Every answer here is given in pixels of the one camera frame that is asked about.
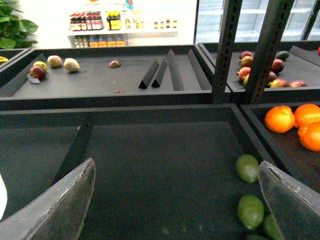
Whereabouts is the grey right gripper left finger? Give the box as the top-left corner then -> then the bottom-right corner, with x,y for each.
0,158 -> 96,240

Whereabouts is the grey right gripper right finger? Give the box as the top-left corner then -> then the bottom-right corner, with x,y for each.
258,161 -> 320,240

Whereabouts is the green avocado bottom edge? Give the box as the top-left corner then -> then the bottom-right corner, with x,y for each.
262,214 -> 284,240

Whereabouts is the green avocado lower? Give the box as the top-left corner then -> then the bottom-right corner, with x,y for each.
237,194 -> 265,230

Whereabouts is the green avocado upper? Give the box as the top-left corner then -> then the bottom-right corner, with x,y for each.
235,154 -> 260,184

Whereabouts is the pale mango fruit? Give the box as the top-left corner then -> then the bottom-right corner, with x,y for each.
63,58 -> 80,73

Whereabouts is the orange fruit front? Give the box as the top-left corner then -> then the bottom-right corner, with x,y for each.
297,122 -> 320,152

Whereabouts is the orange fruit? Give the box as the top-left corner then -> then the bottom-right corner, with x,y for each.
264,105 -> 296,134
297,122 -> 320,152
293,103 -> 320,128

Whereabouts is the orange fruit left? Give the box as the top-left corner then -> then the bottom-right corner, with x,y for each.
264,105 -> 296,134

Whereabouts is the orange fruit middle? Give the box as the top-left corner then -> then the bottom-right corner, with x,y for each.
293,103 -> 320,128

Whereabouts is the black display tray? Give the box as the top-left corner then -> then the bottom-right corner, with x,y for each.
0,45 -> 215,111
0,104 -> 271,240

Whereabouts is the red apple left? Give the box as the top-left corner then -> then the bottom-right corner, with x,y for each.
29,65 -> 47,80

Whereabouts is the brown fruit center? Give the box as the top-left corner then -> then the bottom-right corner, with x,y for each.
108,60 -> 122,68

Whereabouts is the black triangular divider right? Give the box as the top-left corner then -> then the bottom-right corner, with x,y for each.
151,59 -> 168,88

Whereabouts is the black triangular divider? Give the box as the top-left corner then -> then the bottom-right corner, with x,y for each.
138,59 -> 159,90
151,59 -> 168,88

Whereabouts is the black triangular divider left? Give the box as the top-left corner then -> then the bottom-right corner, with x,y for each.
138,59 -> 159,90

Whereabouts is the black rear display tray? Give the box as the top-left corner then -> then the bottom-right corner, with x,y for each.
0,45 -> 215,111

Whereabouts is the green potted plant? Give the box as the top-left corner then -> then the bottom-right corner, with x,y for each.
0,0 -> 39,50

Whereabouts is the shelf of sauce bottles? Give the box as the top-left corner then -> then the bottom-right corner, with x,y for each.
66,0 -> 179,47

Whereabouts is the black metal upright post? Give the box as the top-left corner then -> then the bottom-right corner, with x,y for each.
211,0 -> 243,104

